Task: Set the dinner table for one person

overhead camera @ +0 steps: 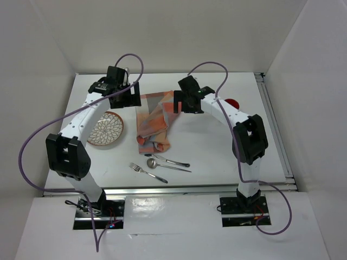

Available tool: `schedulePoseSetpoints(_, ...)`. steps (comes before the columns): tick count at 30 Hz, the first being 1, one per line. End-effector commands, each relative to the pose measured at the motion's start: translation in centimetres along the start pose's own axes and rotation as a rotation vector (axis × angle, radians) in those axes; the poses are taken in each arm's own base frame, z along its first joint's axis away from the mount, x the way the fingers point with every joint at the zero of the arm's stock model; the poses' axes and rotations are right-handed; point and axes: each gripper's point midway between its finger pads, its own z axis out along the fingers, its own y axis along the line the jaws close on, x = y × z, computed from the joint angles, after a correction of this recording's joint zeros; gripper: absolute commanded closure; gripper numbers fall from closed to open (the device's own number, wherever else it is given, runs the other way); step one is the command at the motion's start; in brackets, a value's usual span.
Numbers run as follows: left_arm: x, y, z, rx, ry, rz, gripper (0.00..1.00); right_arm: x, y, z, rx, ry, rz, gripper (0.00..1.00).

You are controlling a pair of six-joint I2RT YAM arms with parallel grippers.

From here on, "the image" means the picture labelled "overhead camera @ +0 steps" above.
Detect orange checked cloth placemat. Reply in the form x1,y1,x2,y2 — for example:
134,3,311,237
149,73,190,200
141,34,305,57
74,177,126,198
136,90,179,154

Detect red mug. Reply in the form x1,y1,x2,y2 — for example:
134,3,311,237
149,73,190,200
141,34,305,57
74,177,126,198
225,99,240,110

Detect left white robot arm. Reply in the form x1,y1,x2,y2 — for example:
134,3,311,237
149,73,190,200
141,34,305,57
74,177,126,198
46,66,140,216

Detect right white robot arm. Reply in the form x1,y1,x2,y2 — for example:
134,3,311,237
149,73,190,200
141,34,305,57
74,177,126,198
173,76,268,212

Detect floral patterned ceramic plate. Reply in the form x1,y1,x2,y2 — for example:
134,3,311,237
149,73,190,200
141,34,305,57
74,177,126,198
87,111,125,147

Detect silver table knife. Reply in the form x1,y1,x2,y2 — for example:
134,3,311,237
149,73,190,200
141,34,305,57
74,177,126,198
144,153,190,168

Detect silver spoon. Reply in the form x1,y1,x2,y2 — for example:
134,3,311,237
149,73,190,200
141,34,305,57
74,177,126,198
146,158,190,172

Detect silver fork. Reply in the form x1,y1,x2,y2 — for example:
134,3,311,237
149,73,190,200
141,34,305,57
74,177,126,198
129,162,168,184

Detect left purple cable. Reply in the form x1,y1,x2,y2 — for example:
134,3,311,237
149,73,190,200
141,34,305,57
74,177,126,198
18,53,144,252

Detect purple cable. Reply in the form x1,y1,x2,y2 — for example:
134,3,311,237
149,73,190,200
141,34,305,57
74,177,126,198
187,61,293,236
18,53,144,252

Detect aluminium frame rail front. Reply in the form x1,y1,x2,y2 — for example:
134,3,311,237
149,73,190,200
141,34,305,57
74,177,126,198
44,178,298,196

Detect aluminium frame rail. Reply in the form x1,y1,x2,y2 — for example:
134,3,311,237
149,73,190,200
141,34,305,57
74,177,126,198
254,73,296,185
44,178,298,196

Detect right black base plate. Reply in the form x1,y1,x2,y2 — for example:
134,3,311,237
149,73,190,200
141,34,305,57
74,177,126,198
220,196,269,215

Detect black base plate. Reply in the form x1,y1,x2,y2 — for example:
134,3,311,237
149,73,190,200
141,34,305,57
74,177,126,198
220,196,269,215
75,199,125,218

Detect aluminium frame rail right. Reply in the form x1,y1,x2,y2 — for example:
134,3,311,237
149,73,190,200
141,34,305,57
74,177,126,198
254,73,296,185

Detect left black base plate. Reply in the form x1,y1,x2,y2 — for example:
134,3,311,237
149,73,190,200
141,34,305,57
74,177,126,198
75,199,125,218

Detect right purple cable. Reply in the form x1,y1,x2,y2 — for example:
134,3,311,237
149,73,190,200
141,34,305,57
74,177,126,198
187,61,293,236

